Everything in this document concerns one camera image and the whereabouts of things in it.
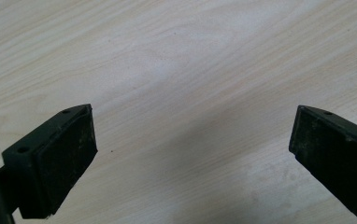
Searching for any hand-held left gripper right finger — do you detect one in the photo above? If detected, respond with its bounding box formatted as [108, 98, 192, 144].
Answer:
[288, 105, 357, 221]

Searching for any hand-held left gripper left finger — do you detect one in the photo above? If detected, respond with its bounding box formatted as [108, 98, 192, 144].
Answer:
[0, 104, 99, 220]

